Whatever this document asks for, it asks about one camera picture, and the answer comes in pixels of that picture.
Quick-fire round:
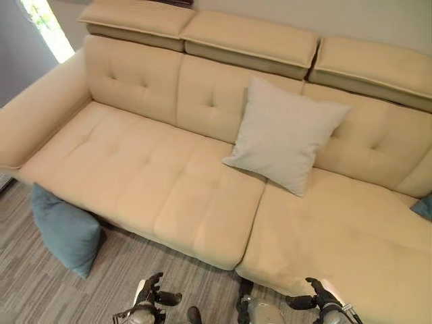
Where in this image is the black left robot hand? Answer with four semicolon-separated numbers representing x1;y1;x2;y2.
134;272;184;306

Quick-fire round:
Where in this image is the white square cushion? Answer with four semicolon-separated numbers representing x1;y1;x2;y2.
221;76;351;198

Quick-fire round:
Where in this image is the bright window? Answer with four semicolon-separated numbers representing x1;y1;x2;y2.
18;0;76;64

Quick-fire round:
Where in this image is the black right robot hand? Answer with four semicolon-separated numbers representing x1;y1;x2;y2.
285;277;337;313

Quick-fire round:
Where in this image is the dark robot foot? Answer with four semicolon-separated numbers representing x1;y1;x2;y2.
186;306;203;324

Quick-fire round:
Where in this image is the cream leather sofa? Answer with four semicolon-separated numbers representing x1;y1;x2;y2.
0;0;432;324

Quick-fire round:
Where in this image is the teal square cushion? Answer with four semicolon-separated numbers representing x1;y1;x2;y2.
30;183;102;279
410;194;432;222

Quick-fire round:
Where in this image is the cream sofa headrest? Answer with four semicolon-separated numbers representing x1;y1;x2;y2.
180;10;320;81
308;36;432;108
77;0;194;54

